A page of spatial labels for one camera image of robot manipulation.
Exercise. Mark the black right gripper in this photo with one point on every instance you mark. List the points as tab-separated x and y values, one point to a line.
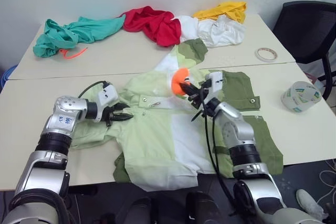
198	96

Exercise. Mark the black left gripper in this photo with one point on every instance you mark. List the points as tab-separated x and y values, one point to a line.
110	116

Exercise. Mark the orange carrot plush toy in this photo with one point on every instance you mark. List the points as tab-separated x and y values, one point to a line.
176	82

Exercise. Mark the green and white zip jacket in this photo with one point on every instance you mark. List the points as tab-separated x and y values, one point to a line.
147	134

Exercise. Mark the clear packing tape roll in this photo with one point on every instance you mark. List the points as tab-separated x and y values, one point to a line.
296	100

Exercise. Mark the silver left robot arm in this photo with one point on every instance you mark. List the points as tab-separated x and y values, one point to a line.
63	108

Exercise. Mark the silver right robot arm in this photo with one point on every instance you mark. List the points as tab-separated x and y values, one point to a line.
236	124

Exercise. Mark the white crumpled garment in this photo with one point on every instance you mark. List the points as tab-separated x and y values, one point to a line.
220	32

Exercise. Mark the white thin tape roll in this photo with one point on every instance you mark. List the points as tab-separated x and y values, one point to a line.
258	57

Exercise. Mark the red crumpled garment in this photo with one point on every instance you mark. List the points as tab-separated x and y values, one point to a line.
157	28

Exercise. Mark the teal crumpled garment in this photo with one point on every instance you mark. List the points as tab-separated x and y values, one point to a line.
86	30

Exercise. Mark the yellow crumpled garment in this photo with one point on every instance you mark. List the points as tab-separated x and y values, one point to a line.
223	9

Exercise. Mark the dark rounded shape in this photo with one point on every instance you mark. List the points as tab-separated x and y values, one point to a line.
202	208
136	211

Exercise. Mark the blue round container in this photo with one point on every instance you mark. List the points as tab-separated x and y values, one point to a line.
6	75

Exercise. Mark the black office chair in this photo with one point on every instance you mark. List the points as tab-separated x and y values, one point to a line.
302	30

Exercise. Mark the white shoe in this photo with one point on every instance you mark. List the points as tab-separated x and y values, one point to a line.
307	200

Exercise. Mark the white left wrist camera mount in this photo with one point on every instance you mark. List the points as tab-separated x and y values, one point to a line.
107	95

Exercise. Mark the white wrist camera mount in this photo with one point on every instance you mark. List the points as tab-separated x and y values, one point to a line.
107	95
215	82

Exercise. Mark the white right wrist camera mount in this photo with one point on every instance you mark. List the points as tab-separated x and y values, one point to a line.
215	82

